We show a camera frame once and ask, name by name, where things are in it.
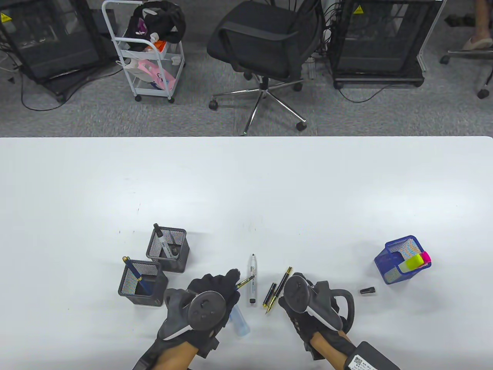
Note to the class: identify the person's right hand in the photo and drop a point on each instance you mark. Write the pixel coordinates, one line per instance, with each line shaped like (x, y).
(304, 327)

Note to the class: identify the person's left hand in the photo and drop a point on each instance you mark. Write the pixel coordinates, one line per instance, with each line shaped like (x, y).
(215, 283)

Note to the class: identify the blue gold fountain pen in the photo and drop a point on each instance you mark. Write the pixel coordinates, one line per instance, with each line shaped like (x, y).
(246, 282)
(143, 284)

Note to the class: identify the black gold fountain pen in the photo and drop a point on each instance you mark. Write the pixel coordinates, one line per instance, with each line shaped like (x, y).
(274, 298)

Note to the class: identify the black fountain pen cap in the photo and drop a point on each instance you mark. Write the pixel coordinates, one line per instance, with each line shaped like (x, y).
(270, 295)

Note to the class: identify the blue highlighter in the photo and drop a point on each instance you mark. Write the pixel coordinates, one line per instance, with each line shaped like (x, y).
(240, 323)

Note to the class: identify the yellow highlighter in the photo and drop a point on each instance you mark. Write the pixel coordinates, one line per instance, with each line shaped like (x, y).
(403, 266)

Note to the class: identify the yellow highlighter pen cap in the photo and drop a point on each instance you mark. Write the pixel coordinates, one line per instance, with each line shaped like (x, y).
(415, 261)

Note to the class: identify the pink highlighter pen cap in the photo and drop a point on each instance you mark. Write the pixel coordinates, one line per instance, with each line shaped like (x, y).
(426, 257)

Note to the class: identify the person's right forearm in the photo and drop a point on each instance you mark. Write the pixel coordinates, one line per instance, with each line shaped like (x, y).
(331, 354)

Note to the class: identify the black forearm sensor box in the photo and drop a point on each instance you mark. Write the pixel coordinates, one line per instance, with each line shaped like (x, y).
(369, 358)

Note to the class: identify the person's left forearm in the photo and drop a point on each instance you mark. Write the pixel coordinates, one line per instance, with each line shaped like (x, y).
(177, 358)

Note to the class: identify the black mesh pen holder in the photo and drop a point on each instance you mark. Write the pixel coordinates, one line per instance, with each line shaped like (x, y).
(131, 275)
(158, 266)

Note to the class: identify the blue mesh pen holder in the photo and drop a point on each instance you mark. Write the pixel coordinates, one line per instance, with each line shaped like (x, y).
(381, 264)

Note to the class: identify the grey handheld controller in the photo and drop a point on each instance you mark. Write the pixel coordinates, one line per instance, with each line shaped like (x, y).
(206, 310)
(296, 291)

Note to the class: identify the pink bag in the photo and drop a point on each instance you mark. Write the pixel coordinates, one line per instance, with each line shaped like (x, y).
(158, 73)

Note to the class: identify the white plastic bag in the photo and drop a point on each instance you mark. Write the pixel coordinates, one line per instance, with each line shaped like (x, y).
(133, 69)

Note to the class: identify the white power strip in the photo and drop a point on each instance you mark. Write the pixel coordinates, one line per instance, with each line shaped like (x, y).
(312, 69)

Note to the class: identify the orange box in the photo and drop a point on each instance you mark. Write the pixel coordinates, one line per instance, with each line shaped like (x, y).
(160, 47)

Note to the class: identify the black office chair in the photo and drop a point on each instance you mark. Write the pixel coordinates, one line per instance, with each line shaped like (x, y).
(483, 93)
(262, 42)

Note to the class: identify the white rolling cart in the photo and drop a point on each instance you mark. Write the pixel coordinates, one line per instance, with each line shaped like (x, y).
(133, 48)

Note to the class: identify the black bag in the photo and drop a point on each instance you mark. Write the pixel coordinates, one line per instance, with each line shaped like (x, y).
(165, 19)

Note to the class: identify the black mesh cabinet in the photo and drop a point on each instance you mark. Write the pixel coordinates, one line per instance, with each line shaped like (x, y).
(377, 42)
(57, 42)

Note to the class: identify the beige slipper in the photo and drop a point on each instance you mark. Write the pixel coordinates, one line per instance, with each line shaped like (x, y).
(477, 44)

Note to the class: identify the black power strip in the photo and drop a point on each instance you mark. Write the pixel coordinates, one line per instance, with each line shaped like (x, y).
(456, 20)

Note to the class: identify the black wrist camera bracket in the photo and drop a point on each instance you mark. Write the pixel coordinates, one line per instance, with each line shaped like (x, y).
(208, 347)
(312, 348)

